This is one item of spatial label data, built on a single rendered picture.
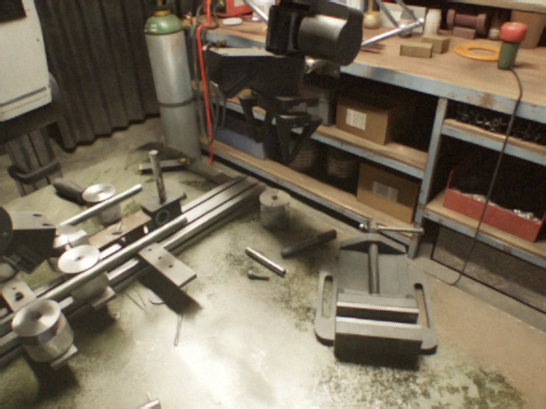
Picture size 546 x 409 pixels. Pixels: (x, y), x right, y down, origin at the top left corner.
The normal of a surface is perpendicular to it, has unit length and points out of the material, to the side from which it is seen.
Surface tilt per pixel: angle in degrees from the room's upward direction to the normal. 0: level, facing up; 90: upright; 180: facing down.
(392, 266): 0
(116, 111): 90
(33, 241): 90
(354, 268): 0
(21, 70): 90
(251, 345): 0
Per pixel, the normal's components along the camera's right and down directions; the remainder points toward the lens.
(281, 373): -0.04, -0.81
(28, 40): 0.85, 0.29
